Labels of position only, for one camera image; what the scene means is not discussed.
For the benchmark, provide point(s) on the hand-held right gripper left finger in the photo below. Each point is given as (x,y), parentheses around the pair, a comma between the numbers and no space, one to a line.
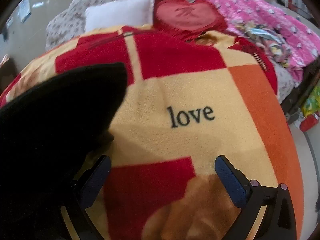
(96,181)

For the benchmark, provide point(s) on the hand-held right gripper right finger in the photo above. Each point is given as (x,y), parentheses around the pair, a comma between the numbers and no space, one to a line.
(230,183)

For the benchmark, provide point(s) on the black pants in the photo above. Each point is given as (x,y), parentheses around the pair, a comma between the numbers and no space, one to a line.
(50,120)

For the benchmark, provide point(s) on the red container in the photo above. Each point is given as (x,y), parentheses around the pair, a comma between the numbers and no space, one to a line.
(310,123)

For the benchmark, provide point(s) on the red and yellow printed blanket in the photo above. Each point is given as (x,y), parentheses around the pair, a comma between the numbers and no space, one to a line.
(175,92)

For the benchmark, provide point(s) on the floral bed sheet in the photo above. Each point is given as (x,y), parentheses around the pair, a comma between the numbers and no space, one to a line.
(285,82)

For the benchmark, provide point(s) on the yellow green bag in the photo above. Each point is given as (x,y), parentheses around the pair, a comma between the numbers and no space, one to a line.
(312,102)

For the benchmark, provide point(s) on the cartoon print cloth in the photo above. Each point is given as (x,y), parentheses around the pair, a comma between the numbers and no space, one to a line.
(270,45)

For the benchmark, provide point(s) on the pink cloth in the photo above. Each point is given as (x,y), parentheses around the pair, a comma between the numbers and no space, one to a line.
(3,61)

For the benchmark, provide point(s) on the white pillow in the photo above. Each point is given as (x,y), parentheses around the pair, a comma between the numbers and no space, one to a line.
(117,15)

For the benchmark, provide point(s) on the red heart pillow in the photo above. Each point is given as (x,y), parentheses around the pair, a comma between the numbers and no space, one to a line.
(187,15)

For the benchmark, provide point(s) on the pink printed quilt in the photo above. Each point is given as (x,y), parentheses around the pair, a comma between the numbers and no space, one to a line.
(250,5)

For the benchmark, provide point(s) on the dark wooden bed frame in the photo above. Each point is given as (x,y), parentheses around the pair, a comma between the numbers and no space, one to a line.
(297,90)

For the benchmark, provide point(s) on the white wall switch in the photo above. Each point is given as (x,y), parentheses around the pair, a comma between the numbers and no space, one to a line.
(10,23)

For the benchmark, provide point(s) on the wall calendar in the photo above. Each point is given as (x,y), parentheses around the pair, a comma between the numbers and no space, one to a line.
(25,10)

